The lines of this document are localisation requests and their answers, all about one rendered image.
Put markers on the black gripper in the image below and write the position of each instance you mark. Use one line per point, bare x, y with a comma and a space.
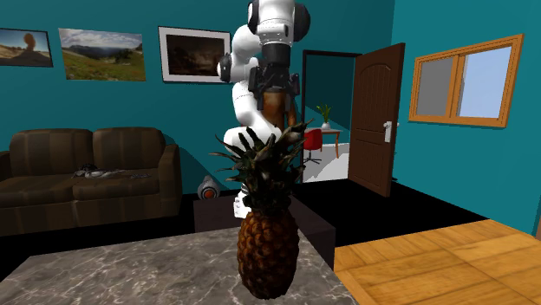
274, 72

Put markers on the wooden framed window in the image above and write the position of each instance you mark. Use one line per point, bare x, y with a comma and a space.
465, 82

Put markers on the green hills wall picture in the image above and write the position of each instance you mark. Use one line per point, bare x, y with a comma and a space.
103, 57

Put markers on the brown cylinder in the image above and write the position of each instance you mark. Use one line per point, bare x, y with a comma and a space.
274, 110

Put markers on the white round orange-eyed object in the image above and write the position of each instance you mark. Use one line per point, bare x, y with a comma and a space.
208, 190

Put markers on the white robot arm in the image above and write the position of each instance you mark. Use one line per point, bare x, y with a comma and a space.
245, 101

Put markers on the grey black item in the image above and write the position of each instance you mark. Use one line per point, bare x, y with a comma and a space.
98, 172

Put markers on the red office chair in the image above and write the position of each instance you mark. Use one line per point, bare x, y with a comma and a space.
313, 140

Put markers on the dark white-framed wall picture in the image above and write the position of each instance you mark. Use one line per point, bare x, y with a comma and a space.
194, 55

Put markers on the brown wooden door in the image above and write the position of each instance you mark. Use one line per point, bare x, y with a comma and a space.
372, 126

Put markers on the brown pineapple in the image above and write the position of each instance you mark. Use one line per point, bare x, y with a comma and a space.
268, 253

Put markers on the wooden table with plant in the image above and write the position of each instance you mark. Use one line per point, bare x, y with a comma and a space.
330, 131

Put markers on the desert rock wall picture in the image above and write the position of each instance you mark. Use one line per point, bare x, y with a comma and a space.
23, 50

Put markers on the brown sofa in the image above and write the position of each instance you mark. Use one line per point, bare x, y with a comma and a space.
118, 194

